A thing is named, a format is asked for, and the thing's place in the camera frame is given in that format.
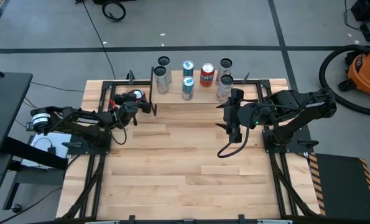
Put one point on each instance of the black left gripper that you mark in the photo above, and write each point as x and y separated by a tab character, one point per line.
127	113

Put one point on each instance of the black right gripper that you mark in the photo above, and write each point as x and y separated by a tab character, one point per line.
243	115

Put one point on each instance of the red Fanta can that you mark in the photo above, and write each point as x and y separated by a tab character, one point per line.
207	77
138	94

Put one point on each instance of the Celsius can with pink band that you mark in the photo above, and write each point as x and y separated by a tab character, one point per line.
223	90

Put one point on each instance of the silver Celsius can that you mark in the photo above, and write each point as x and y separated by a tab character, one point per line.
161	82

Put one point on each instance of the Celsius can with orange script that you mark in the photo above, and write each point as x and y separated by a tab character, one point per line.
163	61

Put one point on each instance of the Celsius Peach Vibe can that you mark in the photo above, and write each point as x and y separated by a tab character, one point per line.
224	65

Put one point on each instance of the blue silver energy drink can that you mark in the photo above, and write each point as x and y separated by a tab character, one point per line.
188	90
188	67

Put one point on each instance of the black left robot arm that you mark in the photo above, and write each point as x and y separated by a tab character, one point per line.
88	120

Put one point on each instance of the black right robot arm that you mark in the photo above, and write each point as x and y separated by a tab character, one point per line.
296	99

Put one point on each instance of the wooden shelf with black legs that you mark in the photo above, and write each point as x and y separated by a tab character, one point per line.
203	95

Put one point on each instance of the red tag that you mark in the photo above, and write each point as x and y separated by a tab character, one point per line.
111	102

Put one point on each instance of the black table clamp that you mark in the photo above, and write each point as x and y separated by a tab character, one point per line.
242	219
130	77
132	219

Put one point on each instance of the orange shop vacuum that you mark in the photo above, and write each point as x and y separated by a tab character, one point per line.
366	71
322	76

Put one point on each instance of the white paper sheet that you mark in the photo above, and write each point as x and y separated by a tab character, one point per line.
43	143

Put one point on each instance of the black power adapter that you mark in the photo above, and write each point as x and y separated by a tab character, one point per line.
28	125

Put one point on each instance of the black mat with hazard stripes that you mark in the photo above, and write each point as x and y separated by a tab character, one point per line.
340	186

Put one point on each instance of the black desk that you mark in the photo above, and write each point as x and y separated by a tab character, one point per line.
4	109

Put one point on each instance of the black aluminium table frame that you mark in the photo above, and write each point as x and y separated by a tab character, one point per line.
122	83

